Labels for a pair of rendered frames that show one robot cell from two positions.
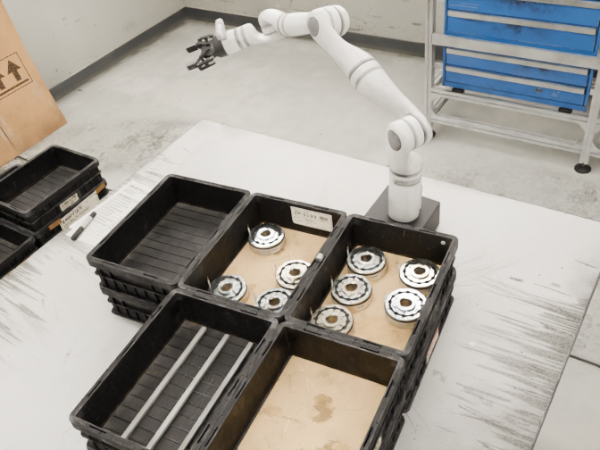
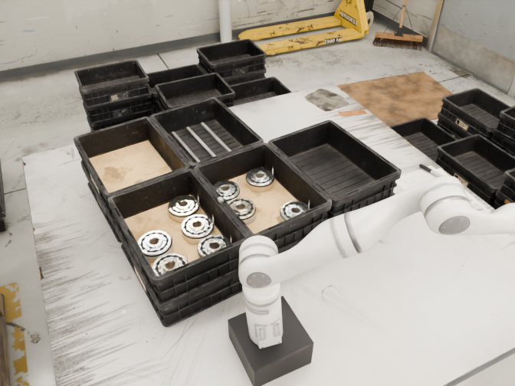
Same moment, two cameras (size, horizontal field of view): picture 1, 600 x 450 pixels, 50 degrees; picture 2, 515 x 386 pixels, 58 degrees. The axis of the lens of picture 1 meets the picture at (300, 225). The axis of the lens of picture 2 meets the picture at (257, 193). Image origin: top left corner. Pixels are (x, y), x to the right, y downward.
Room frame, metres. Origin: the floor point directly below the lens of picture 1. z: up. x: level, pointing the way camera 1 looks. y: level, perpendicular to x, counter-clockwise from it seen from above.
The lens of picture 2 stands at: (1.74, -0.97, 1.89)
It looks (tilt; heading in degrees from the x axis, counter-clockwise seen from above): 40 degrees down; 116
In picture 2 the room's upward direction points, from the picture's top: straight up
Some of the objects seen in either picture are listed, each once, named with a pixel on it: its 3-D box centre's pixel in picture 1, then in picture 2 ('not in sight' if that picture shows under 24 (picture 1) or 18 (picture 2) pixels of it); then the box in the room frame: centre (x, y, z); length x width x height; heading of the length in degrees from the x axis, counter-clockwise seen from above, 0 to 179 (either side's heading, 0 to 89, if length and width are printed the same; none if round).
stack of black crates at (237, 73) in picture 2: not in sight; (232, 81); (0.24, 1.65, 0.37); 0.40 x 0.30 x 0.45; 52
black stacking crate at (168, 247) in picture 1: (176, 240); (330, 169); (1.38, 0.35, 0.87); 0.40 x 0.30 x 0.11; 148
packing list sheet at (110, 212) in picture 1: (119, 212); (441, 193); (1.76, 0.61, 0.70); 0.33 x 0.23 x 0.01; 142
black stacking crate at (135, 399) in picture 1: (185, 384); (205, 141); (0.88, 0.31, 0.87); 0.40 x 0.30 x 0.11; 148
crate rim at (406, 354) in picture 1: (375, 279); (175, 220); (1.06, -0.16, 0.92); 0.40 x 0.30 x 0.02; 148
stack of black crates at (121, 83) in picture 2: not in sight; (117, 106); (-0.25, 1.02, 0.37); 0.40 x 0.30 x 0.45; 52
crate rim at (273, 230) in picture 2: (266, 251); (260, 186); (1.22, 0.10, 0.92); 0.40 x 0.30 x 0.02; 148
